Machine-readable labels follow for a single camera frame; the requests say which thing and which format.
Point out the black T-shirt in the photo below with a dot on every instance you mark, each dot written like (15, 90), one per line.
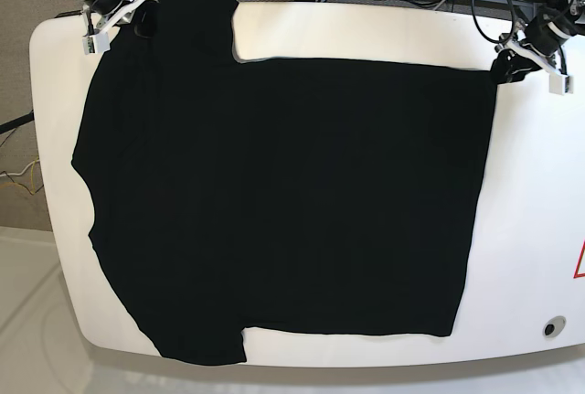
(311, 196)

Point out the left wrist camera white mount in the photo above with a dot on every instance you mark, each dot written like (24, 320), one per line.
(559, 80)

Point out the table grommet hole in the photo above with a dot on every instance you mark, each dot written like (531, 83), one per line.
(554, 326)

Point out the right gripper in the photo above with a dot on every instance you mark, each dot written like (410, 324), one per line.
(145, 18)

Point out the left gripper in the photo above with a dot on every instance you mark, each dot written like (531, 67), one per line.
(543, 35)

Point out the red triangle sticker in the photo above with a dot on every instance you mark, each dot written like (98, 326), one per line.
(579, 270)

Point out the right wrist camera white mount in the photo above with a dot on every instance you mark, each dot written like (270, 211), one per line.
(96, 39)

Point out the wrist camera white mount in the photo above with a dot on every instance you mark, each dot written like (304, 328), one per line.
(559, 80)
(96, 39)

